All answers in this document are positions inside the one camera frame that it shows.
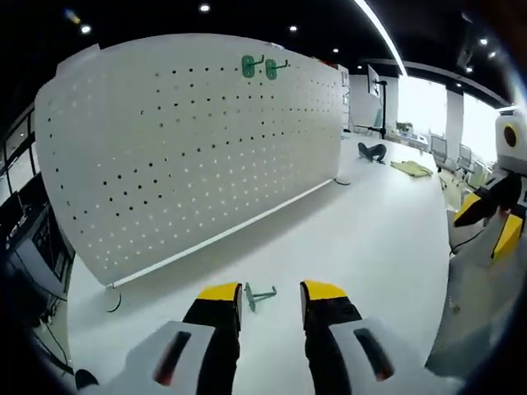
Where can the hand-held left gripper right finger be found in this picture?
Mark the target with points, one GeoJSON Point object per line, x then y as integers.
{"type": "Point", "coordinates": [325, 341]}

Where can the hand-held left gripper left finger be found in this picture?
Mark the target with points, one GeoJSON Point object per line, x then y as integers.
{"type": "Point", "coordinates": [214, 341]}

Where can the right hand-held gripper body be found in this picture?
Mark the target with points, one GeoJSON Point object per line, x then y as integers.
{"type": "Point", "coordinates": [505, 160]}

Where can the green hook assembly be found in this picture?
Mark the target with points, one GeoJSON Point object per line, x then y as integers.
{"type": "Point", "coordinates": [249, 294]}
{"type": "Point", "coordinates": [271, 71]}
{"type": "Point", "coordinates": [248, 68]}

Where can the white perforated mounting plate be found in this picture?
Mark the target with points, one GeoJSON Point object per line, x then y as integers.
{"type": "Point", "coordinates": [185, 164]}

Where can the person's left hand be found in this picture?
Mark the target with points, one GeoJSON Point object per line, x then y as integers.
{"type": "Point", "coordinates": [85, 379]}

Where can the grey office chair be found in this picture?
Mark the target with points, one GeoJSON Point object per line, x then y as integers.
{"type": "Point", "coordinates": [439, 150]}
{"type": "Point", "coordinates": [466, 156]}

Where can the yellow-green folded cloth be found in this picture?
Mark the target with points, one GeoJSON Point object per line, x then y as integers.
{"type": "Point", "coordinates": [411, 168]}

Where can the small green potted plant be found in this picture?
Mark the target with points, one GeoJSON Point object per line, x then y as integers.
{"type": "Point", "coordinates": [404, 126]}

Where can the black pole monitor stand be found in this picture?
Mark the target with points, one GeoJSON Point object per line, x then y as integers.
{"type": "Point", "coordinates": [384, 107]}

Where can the black curved device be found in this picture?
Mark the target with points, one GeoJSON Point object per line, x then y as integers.
{"type": "Point", "coordinates": [372, 151]}

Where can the long ceiling light strip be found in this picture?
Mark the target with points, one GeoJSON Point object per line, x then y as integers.
{"type": "Point", "coordinates": [383, 33]}

